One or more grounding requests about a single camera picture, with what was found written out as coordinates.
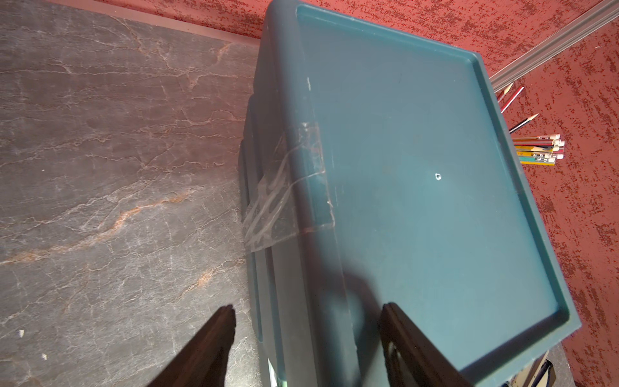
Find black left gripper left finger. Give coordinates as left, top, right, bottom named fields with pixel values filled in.
left=149, top=305, right=236, bottom=387

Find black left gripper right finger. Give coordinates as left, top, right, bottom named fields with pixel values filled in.
left=379, top=303, right=471, bottom=386

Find dark teal drawer cabinet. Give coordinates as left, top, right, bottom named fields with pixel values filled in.
left=239, top=1, right=581, bottom=386

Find clear tape patch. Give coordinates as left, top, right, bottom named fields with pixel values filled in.
left=242, top=123, right=335, bottom=253

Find pens in cup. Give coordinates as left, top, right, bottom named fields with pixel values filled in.
left=495, top=82, right=566, bottom=166

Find right aluminium corner post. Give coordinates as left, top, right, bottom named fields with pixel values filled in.
left=490, top=0, right=618, bottom=91

